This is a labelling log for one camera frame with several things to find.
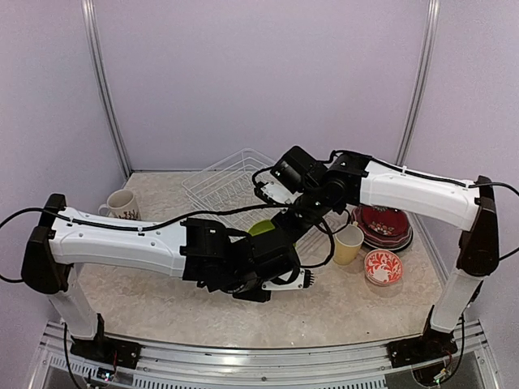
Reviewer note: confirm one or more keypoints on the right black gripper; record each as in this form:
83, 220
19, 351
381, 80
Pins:
280, 221

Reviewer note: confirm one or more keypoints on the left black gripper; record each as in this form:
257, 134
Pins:
263, 299

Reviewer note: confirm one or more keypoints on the lime green bowl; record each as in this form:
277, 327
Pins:
261, 227

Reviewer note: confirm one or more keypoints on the yellow mug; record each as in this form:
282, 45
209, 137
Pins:
348, 243

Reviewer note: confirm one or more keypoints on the black striped rim plate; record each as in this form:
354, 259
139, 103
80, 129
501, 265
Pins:
391, 243

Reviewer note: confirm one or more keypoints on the dark brown plate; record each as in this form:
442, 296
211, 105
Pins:
383, 220

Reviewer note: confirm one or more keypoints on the white bowl red pattern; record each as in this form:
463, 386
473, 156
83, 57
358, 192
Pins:
383, 267

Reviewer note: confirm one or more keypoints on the white floral mug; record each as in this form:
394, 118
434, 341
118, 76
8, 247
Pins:
121, 204

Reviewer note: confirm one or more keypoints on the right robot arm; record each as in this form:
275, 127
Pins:
351, 178

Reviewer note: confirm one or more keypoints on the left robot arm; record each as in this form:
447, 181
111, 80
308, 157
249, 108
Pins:
204, 251

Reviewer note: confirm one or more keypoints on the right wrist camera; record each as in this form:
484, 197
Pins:
294, 179

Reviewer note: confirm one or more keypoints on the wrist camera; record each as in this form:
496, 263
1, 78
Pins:
298, 279
294, 179

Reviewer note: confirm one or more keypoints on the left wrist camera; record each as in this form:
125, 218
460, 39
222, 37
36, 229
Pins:
298, 279

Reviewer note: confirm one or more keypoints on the white wire dish rack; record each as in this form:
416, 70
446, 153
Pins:
227, 185

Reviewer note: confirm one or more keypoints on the front aluminium rail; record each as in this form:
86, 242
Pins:
170, 365

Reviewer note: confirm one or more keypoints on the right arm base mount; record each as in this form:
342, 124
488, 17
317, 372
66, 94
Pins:
418, 349

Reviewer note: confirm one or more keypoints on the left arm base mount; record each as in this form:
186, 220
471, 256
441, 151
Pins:
109, 351

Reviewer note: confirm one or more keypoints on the right aluminium frame post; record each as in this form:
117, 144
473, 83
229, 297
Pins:
420, 83

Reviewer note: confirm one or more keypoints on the aluminium frame post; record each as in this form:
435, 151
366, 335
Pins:
420, 83
94, 44

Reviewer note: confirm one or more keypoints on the left aluminium frame post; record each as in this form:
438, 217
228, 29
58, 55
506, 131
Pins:
94, 44

